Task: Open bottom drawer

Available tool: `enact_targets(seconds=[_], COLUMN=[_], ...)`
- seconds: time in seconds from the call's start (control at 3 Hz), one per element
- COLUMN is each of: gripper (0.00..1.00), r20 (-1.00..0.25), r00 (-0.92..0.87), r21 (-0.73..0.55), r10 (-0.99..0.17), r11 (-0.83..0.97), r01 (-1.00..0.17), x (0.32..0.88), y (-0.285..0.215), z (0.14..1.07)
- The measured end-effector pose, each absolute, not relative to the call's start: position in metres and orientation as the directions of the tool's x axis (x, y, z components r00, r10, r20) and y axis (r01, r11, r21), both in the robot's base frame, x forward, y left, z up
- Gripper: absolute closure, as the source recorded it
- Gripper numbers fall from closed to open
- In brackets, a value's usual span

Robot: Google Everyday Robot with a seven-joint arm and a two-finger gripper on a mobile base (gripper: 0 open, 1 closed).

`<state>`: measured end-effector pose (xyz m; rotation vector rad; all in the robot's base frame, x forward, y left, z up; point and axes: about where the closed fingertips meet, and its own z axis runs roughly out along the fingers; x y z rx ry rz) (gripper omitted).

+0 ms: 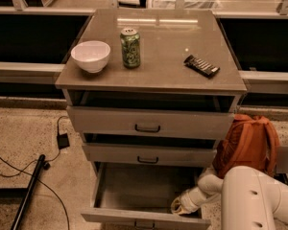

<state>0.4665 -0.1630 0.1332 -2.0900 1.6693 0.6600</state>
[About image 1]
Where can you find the grey drawer cabinet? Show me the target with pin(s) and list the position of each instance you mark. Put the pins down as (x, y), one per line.
(161, 81)

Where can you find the green soda can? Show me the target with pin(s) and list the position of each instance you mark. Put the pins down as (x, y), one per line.
(130, 43)

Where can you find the black pole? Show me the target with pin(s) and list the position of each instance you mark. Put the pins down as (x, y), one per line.
(28, 193)

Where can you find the black snack bar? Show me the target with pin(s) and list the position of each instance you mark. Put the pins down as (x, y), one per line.
(201, 66)

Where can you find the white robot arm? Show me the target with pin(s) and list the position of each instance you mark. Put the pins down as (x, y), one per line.
(250, 199)

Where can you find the black power adapter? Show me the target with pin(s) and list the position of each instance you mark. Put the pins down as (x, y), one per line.
(63, 141)

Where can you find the black object by backpack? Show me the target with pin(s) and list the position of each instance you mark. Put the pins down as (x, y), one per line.
(281, 177)

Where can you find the orange backpack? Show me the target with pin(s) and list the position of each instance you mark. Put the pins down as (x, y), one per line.
(251, 142)

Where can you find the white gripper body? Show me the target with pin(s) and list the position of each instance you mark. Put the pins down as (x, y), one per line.
(189, 200)

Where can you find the grey drawer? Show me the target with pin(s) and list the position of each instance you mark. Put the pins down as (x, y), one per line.
(149, 155)
(158, 123)
(140, 196)

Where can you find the grey top drawer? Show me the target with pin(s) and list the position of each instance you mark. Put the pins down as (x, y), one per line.
(158, 123)

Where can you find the grey middle drawer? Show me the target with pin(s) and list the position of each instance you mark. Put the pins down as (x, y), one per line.
(149, 155)

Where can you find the white bowl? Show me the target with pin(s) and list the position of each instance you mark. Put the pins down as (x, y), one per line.
(91, 56)

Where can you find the grey bottom drawer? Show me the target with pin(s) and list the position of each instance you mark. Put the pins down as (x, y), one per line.
(140, 196)

